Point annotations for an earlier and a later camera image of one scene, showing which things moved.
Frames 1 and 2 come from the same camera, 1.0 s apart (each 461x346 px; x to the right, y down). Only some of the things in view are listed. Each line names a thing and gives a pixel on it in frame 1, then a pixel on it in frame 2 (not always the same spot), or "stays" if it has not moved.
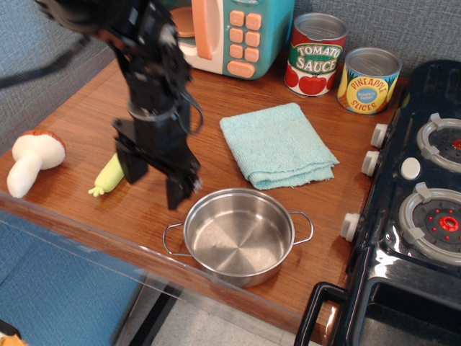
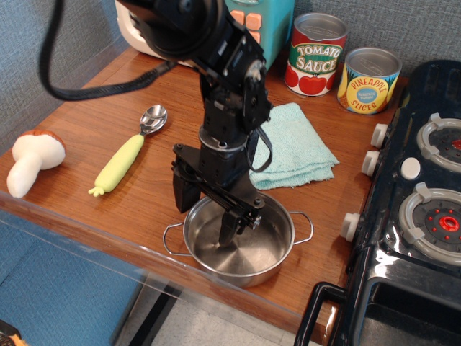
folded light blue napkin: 278,147 stays
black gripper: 161,139 → 224,174
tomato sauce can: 318,40 stays
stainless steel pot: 239,237 stays
